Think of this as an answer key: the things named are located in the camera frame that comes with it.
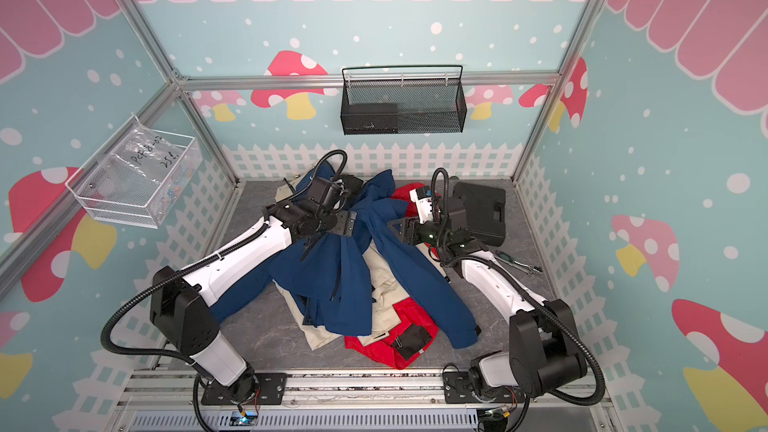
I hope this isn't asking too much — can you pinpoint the blue jacket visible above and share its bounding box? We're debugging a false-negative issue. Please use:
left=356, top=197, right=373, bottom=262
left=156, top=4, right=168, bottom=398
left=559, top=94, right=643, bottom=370
left=211, top=170, right=478, bottom=349

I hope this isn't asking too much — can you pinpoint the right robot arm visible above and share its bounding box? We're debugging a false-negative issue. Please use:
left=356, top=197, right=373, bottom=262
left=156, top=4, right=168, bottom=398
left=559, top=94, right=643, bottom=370
left=389, top=187, right=606, bottom=406

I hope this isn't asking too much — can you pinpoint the beige jacket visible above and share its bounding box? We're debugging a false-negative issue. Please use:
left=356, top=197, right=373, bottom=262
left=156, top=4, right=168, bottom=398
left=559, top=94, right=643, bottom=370
left=272, top=178, right=433, bottom=350

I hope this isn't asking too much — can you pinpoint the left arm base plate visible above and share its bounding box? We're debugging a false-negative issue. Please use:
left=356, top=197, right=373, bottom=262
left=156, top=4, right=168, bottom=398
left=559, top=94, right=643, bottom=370
left=202, top=371, right=288, bottom=406

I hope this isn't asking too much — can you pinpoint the screwdriver tool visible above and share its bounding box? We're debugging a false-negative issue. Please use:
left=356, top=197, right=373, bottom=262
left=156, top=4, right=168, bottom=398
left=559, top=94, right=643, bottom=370
left=494, top=250, right=543, bottom=275

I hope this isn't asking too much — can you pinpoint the black mesh wall basket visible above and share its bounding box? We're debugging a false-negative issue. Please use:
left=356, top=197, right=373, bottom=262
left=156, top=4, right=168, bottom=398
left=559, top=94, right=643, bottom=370
left=341, top=64, right=467, bottom=135

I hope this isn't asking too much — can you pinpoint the black box in basket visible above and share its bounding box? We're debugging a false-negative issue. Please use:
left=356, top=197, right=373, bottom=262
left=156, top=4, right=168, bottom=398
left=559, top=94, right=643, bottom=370
left=341, top=103, right=399, bottom=135

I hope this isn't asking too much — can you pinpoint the black plastic case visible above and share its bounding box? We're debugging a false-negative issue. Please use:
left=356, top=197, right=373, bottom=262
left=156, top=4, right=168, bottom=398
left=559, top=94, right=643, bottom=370
left=453, top=182, right=506, bottom=247

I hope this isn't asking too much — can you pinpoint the clear wire wall basket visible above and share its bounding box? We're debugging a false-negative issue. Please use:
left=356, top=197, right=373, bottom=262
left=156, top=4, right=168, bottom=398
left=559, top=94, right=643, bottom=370
left=65, top=122, right=202, bottom=229

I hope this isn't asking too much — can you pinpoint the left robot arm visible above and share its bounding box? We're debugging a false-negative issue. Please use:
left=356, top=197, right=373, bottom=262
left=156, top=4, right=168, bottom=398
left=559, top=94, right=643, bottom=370
left=100, top=172, right=363, bottom=405

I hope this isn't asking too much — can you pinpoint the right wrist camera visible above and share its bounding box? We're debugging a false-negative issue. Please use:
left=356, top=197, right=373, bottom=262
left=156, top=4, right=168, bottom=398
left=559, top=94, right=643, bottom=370
left=409, top=186, right=435, bottom=224

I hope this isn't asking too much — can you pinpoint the red jacket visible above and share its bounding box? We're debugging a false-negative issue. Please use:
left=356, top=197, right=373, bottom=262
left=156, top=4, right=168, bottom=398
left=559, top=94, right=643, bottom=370
left=343, top=182, right=445, bottom=370

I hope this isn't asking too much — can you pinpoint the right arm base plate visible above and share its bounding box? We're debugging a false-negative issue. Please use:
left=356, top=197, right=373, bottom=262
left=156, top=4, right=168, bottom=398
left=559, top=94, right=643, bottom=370
left=442, top=369, right=522, bottom=404

